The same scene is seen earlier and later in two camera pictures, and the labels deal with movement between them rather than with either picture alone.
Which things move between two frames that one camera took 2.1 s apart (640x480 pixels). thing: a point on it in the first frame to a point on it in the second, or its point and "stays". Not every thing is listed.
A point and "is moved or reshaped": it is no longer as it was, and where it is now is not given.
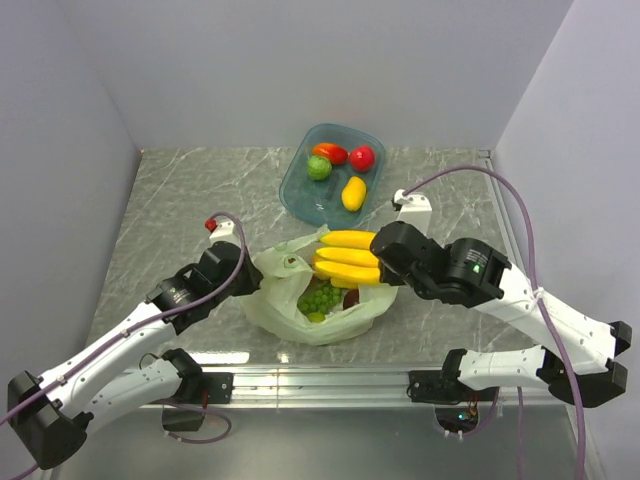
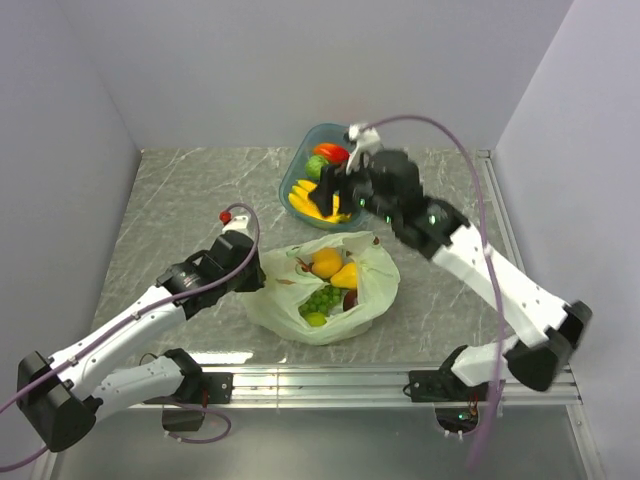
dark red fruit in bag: [351, 298] stays
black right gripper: [388, 275] to [331, 180]
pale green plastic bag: [287, 273] is moved or reshaped
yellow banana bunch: [347, 259] to [299, 195]
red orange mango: [335, 153] stays
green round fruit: [319, 167] stays
